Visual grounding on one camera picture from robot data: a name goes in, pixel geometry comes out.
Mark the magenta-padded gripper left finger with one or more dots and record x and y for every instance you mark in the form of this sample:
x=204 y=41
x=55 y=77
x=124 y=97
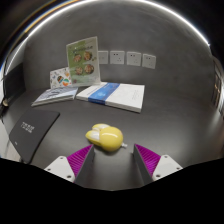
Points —
x=59 y=166

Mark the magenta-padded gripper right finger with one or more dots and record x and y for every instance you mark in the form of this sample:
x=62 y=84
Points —
x=166 y=165

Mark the yellow computer mouse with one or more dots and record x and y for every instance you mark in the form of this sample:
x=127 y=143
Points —
x=109 y=138

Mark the black mouse pad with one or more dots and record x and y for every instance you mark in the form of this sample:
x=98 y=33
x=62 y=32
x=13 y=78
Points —
x=31 y=131

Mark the grey striped book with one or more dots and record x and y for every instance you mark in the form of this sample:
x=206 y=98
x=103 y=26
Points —
x=55 y=95

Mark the white book with blue band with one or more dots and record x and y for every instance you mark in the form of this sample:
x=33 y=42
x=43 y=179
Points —
x=116 y=95

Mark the white colourful sticker card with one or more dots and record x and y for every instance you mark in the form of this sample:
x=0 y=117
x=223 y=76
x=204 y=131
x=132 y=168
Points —
x=60 y=79

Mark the black monitor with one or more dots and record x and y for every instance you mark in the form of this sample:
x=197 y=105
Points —
x=15 y=81

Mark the green menu sign stand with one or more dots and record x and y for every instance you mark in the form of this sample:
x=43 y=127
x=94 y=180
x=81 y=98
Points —
x=83 y=61

